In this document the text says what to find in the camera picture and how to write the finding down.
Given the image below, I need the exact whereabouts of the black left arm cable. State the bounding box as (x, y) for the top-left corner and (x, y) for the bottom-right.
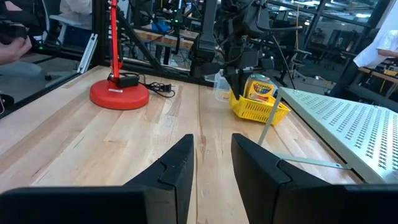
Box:
(254, 0), (304, 91)

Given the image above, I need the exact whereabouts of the grey chair seat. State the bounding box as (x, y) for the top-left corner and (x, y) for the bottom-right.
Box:
(0, 60), (43, 77)

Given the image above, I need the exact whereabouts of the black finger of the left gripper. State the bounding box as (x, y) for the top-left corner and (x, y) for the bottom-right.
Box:
(238, 70), (249, 100)
(230, 73), (240, 100)

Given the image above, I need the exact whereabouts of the green perforated metal shelf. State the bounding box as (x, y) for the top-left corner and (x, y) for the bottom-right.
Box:
(257, 86), (398, 185)

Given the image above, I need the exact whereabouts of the red desk lamp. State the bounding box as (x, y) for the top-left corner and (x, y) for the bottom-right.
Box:
(89, 0), (151, 111)

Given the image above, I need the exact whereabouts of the black lamp power cord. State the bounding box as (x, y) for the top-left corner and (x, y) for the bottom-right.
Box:
(107, 72), (177, 99)

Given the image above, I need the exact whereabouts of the silver aluminium bar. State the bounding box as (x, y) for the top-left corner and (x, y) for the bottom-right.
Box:
(76, 32), (99, 75)

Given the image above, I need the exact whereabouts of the person's hand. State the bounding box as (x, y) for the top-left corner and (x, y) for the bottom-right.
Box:
(0, 36), (33, 67)

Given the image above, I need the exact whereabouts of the clear plastic bin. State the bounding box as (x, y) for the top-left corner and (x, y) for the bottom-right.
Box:
(212, 69), (233, 104)

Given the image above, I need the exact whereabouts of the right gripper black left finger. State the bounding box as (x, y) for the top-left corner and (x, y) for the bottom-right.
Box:
(0, 134), (195, 224)

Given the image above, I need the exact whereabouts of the orange hanging cable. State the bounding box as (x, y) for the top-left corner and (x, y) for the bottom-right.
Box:
(294, 2), (302, 51)

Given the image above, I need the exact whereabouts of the grey office chair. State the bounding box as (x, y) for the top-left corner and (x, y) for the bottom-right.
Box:
(290, 49), (313, 82)

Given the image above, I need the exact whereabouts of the wood-topped black workbench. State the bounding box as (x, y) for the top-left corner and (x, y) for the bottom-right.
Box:
(348, 66), (398, 107)

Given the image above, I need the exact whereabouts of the black background robot rig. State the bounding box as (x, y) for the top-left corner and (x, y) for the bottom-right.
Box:
(0, 0), (60, 50)

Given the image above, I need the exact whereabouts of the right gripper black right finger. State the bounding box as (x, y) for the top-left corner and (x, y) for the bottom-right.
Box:
(231, 133), (398, 224)

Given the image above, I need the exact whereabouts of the yellow plastic basket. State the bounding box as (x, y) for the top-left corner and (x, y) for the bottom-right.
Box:
(228, 90), (292, 127)

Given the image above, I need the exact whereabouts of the background wooden table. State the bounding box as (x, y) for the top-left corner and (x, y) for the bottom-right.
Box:
(133, 27), (200, 65)

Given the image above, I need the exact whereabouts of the blue white-armed chair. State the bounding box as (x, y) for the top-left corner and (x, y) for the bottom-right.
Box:
(49, 14), (94, 49)

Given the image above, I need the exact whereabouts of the large Crayola crayon box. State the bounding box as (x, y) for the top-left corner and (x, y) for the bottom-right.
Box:
(243, 73), (278, 104)

